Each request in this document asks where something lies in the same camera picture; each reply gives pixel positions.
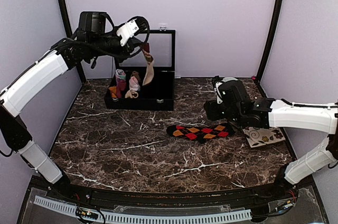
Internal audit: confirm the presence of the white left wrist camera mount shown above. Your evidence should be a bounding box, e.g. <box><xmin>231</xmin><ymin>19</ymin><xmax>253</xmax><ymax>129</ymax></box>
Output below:
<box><xmin>116</xmin><ymin>20</ymin><xmax>139</xmax><ymax>46</ymax></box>

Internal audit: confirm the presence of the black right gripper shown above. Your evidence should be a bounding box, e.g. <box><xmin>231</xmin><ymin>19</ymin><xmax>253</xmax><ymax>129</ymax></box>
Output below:
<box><xmin>204</xmin><ymin>99</ymin><xmax>243</xmax><ymax>125</ymax></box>

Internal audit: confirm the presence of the pink white rolled sock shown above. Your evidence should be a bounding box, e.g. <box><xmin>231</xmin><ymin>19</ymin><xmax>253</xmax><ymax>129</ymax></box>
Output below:
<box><xmin>129</xmin><ymin>76</ymin><xmax>140</xmax><ymax>91</ymax></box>

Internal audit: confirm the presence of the small circuit board left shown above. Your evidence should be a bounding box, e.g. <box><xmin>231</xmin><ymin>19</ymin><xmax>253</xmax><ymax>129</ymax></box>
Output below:
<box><xmin>75</xmin><ymin>208</ymin><xmax>99</xmax><ymax>221</ymax></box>

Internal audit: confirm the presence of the brown rolled sock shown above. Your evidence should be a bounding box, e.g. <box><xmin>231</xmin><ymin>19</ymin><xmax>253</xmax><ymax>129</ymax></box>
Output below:
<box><xmin>132</xmin><ymin>71</ymin><xmax>141</xmax><ymax>82</ymax></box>

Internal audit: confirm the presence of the striped beige maroon sock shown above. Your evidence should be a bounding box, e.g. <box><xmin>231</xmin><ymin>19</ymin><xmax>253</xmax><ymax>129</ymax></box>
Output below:
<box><xmin>142</xmin><ymin>43</ymin><xmax>154</xmax><ymax>86</ymax></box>

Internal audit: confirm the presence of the black box with glass lid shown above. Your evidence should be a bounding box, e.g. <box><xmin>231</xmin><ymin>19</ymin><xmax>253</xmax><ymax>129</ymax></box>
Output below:
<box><xmin>104</xmin><ymin>30</ymin><xmax>176</xmax><ymax>111</ymax></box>

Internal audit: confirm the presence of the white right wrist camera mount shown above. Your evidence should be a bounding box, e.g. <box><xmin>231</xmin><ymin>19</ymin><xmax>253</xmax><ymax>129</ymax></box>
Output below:
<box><xmin>214</xmin><ymin>80</ymin><xmax>224</xmax><ymax>105</ymax></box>

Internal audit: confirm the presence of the black frame post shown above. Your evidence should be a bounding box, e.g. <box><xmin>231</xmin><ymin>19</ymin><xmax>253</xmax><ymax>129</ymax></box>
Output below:
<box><xmin>58</xmin><ymin>0</ymin><xmax>86</xmax><ymax>84</ymax></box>
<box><xmin>256</xmin><ymin>0</ymin><xmax>283</xmax><ymax>84</ymax></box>

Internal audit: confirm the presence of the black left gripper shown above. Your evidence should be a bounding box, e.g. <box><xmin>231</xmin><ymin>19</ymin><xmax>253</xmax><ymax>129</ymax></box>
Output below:
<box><xmin>89</xmin><ymin>25</ymin><xmax>143</xmax><ymax>63</ymax></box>

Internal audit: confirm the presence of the magenta rolled sock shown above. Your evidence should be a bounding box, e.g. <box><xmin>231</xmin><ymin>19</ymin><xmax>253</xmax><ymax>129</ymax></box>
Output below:
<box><xmin>116</xmin><ymin>79</ymin><xmax>126</xmax><ymax>98</ymax></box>

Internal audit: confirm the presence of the black left frame post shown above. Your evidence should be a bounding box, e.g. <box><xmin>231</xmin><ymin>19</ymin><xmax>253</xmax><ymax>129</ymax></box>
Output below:
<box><xmin>58</xmin><ymin>0</ymin><xmax>86</xmax><ymax>84</ymax></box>

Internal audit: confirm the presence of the beige rolled sock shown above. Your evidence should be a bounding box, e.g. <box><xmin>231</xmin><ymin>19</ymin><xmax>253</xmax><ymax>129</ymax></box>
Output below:
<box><xmin>125</xmin><ymin>89</ymin><xmax>139</xmax><ymax>99</ymax></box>

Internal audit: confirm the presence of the black right frame post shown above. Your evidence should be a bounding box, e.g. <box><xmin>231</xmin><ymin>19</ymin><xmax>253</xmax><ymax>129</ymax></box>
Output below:
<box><xmin>256</xmin><ymin>0</ymin><xmax>283</xmax><ymax>84</ymax></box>

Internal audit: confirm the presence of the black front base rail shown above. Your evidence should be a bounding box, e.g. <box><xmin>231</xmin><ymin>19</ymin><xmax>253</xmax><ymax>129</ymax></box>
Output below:
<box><xmin>31</xmin><ymin>176</ymin><xmax>299</xmax><ymax>209</ymax></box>

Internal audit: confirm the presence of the orange rolled sock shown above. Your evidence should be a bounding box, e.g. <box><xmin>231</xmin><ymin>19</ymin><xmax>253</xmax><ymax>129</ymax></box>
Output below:
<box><xmin>108</xmin><ymin>86</ymin><xmax>118</xmax><ymax>99</ymax></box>

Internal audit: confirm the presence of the square floral plate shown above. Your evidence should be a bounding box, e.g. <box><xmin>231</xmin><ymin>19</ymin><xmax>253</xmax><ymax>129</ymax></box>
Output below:
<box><xmin>242</xmin><ymin>127</ymin><xmax>285</xmax><ymax>148</ymax></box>

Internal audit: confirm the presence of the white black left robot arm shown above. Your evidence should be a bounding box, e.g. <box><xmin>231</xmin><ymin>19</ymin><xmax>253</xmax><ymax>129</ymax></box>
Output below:
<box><xmin>1</xmin><ymin>12</ymin><xmax>150</xmax><ymax>201</ymax></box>

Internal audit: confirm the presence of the black argyle orange red sock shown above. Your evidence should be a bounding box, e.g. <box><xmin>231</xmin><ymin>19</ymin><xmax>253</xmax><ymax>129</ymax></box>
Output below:
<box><xmin>166</xmin><ymin>123</ymin><xmax>235</xmax><ymax>144</ymax></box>

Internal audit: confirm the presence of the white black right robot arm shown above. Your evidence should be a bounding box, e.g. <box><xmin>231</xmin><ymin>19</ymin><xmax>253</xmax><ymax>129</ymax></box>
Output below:
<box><xmin>204</xmin><ymin>76</ymin><xmax>337</xmax><ymax>200</ymax></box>

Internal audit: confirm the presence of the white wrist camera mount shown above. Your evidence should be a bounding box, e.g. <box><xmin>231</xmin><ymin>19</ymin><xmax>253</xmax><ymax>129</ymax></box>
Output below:
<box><xmin>214</xmin><ymin>80</ymin><xmax>224</xmax><ymax>105</ymax></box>
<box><xmin>116</xmin><ymin>20</ymin><xmax>139</xmax><ymax>46</ymax></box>

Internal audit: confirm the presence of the pale green bowl at back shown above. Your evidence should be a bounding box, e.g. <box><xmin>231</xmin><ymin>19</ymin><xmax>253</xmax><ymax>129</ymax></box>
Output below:
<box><xmin>222</xmin><ymin>77</ymin><xmax>238</xmax><ymax>82</ymax></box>

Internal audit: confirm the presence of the multicolour rolled sock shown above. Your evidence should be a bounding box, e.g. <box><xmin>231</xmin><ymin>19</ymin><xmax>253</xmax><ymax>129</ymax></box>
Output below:
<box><xmin>115</xmin><ymin>69</ymin><xmax>126</xmax><ymax>81</ymax></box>

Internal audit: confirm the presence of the white slotted cable duct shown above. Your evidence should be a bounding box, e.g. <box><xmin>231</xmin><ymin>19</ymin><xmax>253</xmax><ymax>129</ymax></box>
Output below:
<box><xmin>34</xmin><ymin>196</ymin><xmax>252</xmax><ymax>224</ymax></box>

